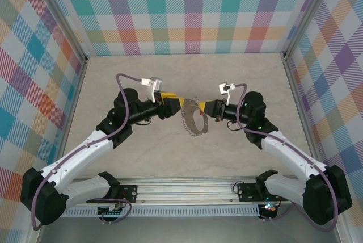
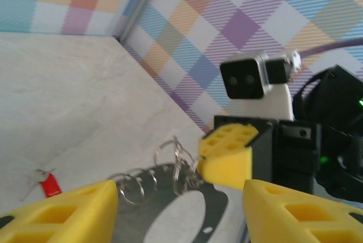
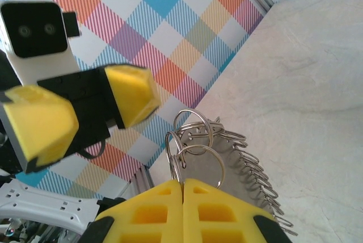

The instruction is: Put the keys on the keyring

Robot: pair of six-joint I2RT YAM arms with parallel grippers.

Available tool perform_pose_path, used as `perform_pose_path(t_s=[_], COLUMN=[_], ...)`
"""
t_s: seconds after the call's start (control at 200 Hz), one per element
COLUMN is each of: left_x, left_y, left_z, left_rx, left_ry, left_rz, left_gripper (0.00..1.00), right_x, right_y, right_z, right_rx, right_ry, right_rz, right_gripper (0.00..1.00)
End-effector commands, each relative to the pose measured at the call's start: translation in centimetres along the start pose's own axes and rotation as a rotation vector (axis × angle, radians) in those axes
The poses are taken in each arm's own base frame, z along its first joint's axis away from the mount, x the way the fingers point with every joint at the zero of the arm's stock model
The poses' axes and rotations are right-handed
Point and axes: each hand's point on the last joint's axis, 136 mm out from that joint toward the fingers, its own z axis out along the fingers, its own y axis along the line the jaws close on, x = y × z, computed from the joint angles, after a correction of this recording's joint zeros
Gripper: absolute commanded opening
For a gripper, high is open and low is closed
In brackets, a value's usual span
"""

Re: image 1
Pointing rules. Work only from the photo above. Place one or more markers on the grey metal base sheet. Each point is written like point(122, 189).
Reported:
point(184, 230)

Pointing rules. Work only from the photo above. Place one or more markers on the aluminium corner post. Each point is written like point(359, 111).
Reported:
point(60, 13)
point(308, 13)

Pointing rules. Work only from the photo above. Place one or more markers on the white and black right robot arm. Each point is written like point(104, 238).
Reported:
point(286, 152)

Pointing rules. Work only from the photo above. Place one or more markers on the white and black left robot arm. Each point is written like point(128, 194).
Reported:
point(93, 143)

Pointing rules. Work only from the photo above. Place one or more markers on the small silver key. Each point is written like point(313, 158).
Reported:
point(190, 102)

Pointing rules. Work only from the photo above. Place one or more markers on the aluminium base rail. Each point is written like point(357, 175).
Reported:
point(184, 190)

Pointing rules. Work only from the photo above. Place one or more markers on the aluminium floor side rail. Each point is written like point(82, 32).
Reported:
point(298, 98)
point(74, 98)

